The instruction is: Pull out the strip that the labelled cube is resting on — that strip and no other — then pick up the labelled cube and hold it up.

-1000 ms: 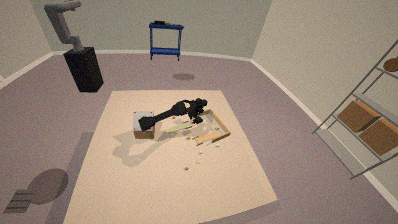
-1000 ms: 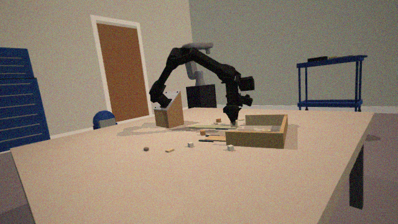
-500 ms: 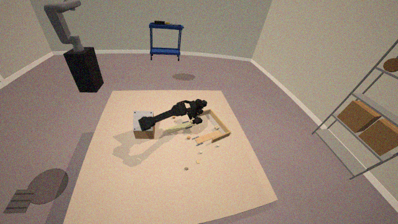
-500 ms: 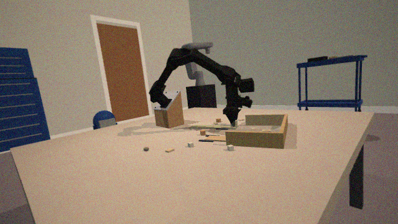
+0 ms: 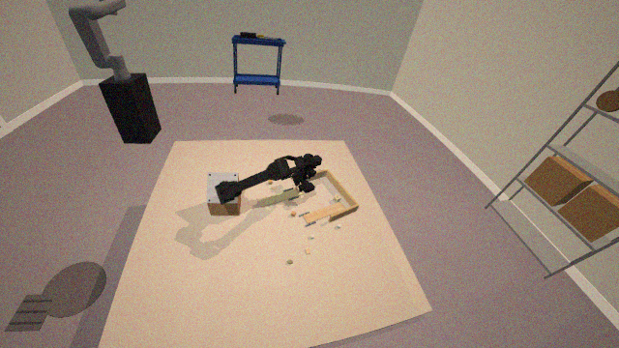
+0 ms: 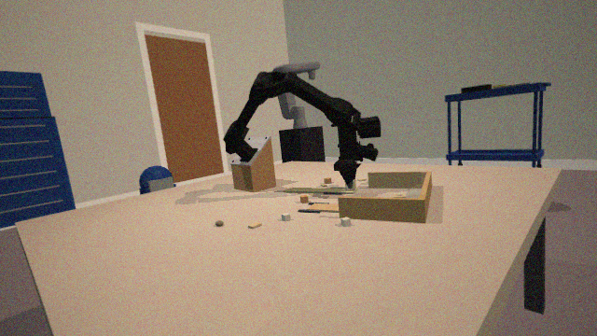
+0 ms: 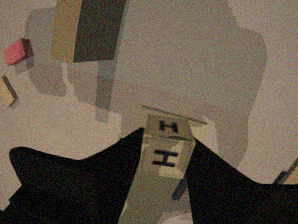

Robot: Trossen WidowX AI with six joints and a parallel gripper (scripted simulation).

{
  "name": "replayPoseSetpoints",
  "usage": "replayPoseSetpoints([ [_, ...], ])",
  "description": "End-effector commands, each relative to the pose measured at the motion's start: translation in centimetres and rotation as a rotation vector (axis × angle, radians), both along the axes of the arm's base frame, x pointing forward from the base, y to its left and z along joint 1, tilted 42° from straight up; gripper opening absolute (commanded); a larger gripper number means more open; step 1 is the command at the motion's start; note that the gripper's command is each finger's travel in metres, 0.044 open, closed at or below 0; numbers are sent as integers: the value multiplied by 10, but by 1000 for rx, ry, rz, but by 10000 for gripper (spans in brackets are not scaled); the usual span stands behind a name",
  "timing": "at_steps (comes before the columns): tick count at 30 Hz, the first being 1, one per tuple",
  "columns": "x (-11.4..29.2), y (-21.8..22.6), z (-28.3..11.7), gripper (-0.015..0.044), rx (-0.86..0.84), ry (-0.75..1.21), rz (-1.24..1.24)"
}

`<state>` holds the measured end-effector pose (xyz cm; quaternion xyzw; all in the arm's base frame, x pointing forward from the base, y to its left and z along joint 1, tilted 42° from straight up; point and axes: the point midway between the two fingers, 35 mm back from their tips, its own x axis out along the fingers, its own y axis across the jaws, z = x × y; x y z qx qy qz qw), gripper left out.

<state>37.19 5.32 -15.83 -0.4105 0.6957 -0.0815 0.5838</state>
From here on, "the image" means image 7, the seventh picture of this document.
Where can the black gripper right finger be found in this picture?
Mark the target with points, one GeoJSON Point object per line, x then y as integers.
{"type": "Point", "coordinates": [219, 194]}

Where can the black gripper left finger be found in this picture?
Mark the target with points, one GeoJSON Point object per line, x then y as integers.
{"type": "Point", "coordinates": [101, 182]}

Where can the small red block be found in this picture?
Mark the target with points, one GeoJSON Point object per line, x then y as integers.
{"type": "Point", "coordinates": [16, 52]}

